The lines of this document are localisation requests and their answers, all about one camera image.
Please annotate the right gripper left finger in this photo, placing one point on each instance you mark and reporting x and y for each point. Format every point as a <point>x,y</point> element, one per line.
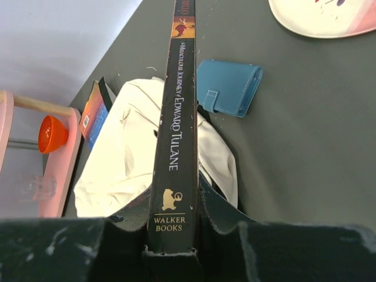
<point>86,249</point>

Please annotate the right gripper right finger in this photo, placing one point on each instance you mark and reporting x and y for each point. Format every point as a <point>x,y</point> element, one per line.
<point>237,248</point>

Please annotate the red cream book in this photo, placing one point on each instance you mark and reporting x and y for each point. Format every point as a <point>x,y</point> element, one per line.
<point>171,226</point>

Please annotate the cream canvas backpack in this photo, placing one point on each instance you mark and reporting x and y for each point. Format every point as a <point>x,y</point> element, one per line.
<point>120,164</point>

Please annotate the clear glass cup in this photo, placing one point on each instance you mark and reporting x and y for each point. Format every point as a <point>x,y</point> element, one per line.
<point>35,188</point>

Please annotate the pink three-tier shelf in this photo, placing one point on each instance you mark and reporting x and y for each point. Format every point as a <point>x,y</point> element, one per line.
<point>61,162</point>

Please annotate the orange bowl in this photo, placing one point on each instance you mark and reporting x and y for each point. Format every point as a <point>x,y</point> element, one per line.
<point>52,135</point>

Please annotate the blue orange book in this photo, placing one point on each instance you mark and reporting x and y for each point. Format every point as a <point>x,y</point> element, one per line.
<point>96,111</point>

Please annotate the blue wallet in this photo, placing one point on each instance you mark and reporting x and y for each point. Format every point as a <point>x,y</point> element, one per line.
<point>227,87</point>

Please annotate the pink cream plate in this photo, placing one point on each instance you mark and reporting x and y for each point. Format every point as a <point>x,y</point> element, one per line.
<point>325,19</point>

